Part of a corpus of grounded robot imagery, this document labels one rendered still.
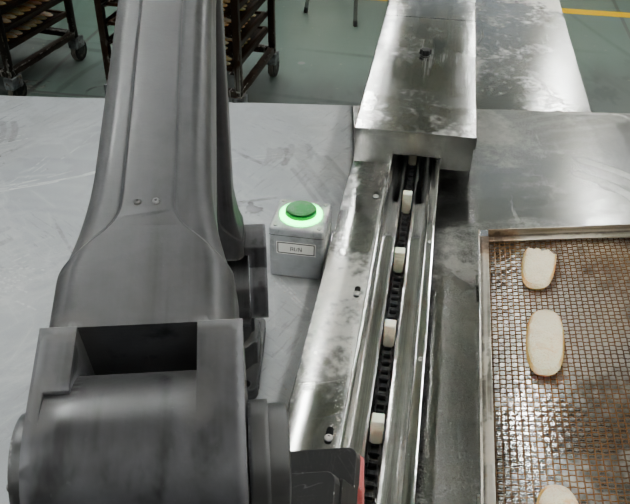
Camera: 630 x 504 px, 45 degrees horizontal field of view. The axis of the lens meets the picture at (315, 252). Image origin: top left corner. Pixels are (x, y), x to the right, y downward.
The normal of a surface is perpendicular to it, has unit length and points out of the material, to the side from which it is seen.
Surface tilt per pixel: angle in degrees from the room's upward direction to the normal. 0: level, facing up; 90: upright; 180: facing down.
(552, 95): 0
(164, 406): 9
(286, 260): 90
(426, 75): 0
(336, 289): 0
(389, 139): 90
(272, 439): 28
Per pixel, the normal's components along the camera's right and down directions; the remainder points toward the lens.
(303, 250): -0.17, 0.58
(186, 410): 0.03, -0.70
